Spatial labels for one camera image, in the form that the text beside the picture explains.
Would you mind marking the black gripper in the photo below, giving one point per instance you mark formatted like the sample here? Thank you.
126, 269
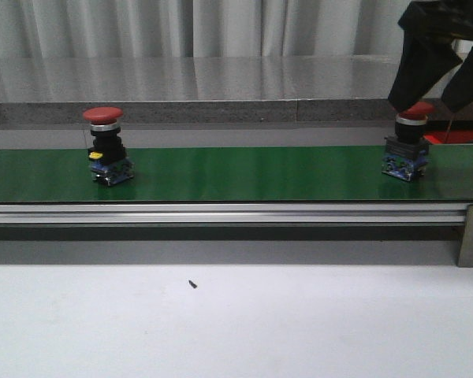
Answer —
428, 54

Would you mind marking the aluminium conveyor side rail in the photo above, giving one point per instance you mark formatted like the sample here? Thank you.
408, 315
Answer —
236, 213

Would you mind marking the grey curtain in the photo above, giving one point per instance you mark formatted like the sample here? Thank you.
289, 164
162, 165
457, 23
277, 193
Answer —
45, 29

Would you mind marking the green conveyor belt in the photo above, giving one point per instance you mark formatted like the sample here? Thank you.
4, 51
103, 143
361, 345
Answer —
237, 174

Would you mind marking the grey stone counter ledge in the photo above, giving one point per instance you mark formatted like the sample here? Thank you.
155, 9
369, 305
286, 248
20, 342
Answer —
170, 90

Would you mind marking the red plastic tray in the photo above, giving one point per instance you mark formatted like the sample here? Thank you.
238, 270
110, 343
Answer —
461, 136

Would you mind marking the red mushroom push button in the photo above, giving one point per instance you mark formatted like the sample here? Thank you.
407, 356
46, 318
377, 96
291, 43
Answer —
109, 162
405, 155

